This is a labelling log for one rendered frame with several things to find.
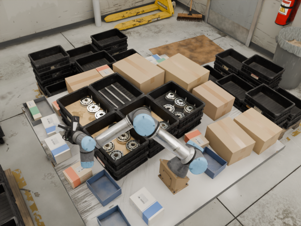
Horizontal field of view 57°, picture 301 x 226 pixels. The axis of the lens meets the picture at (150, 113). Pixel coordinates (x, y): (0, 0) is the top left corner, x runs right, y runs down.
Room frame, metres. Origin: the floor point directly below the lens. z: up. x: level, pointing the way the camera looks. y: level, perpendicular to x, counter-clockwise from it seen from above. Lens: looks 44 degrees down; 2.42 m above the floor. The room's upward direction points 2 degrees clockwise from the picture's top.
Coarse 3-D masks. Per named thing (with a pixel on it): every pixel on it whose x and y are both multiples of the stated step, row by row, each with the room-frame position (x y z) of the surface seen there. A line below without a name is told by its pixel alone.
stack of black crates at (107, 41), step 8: (104, 32) 3.38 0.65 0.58; (112, 32) 3.45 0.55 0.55; (120, 32) 3.39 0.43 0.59; (96, 40) 3.30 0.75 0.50; (104, 40) 3.34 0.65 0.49; (112, 40) 3.34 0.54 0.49; (120, 40) 3.20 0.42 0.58; (96, 48) 3.14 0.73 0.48; (104, 48) 3.06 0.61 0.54; (112, 48) 3.13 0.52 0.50; (120, 48) 3.19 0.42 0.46
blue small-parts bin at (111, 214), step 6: (108, 210) 0.82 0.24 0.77; (114, 210) 0.84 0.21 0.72; (120, 210) 0.82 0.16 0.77; (102, 216) 0.79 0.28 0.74; (108, 216) 0.81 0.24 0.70; (114, 216) 0.81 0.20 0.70; (120, 216) 0.81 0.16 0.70; (102, 222) 0.77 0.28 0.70; (108, 222) 0.77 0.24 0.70; (114, 222) 0.77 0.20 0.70; (120, 222) 0.77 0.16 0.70; (126, 222) 0.77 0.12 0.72
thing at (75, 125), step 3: (72, 117) 1.18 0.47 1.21; (75, 117) 1.19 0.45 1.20; (78, 117) 1.20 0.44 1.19; (72, 120) 1.17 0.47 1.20; (75, 120) 1.17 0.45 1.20; (78, 120) 1.18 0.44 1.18; (72, 123) 1.15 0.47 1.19; (75, 123) 1.16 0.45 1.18; (78, 123) 1.17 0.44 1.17; (72, 126) 1.13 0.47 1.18; (75, 126) 1.14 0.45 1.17; (78, 126) 1.15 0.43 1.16; (72, 129) 1.12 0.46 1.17; (75, 129) 1.13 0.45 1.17; (78, 129) 1.14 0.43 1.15; (72, 132) 1.10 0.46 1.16
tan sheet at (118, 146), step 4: (104, 128) 1.45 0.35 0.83; (96, 132) 1.40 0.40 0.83; (100, 132) 1.40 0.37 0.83; (92, 136) 1.36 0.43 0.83; (112, 140) 1.33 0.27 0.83; (116, 140) 1.33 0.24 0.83; (116, 144) 1.29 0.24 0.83; (120, 144) 1.30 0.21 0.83; (124, 144) 1.30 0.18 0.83; (116, 148) 1.26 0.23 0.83; (120, 148) 1.26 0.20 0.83; (124, 148) 1.26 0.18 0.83; (124, 152) 1.22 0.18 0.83; (128, 152) 1.22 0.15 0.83; (116, 156) 1.19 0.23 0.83
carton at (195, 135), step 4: (188, 132) 1.49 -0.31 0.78; (192, 132) 1.49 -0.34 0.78; (196, 132) 1.49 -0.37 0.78; (184, 136) 1.47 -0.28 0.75; (188, 136) 1.45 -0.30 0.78; (192, 136) 1.45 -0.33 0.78; (196, 136) 1.45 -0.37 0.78; (200, 136) 1.45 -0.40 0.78; (184, 140) 1.46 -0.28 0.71; (188, 140) 1.42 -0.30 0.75; (192, 140) 1.41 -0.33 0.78; (196, 140) 1.41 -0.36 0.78; (200, 140) 1.41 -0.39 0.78; (204, 140) 1.41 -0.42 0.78; (200, 144) 1.37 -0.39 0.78; (204, 144) 1.37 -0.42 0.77; (208, 144) 1.40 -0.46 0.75
